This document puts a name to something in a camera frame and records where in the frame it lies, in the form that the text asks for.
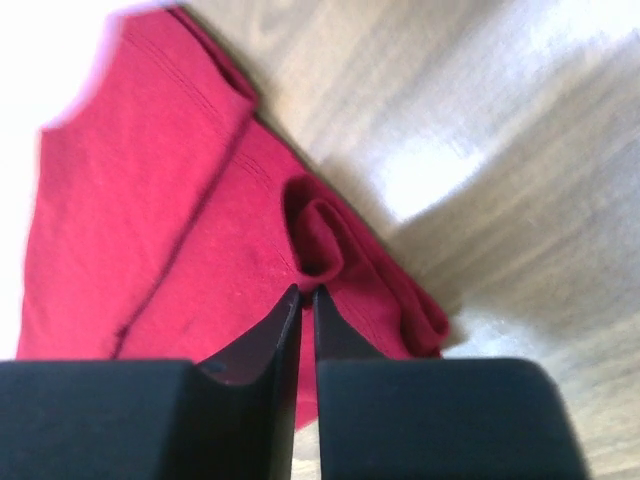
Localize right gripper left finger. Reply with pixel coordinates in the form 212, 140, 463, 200
1, 286, 301, 479

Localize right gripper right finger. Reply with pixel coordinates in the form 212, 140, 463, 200
313, 288, 589, 479

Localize red t shirt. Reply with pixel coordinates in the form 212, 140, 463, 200
14, 9, 451, 431

